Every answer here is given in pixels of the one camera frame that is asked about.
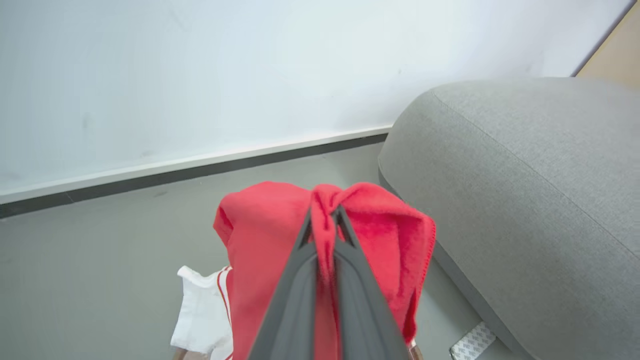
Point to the white garment with red stripes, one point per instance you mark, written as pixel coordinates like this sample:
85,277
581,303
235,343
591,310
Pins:
200,315

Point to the white and black skirting board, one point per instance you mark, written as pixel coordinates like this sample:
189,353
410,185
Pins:
200,167

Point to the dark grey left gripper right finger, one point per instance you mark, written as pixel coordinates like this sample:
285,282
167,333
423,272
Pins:
365,310

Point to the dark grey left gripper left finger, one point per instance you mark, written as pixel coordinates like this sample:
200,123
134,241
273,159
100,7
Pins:
295,305

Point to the red fleece garment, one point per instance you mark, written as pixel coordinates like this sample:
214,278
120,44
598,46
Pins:
260,235

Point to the grey fabric sofa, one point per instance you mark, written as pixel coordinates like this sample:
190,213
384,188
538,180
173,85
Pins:
525,200

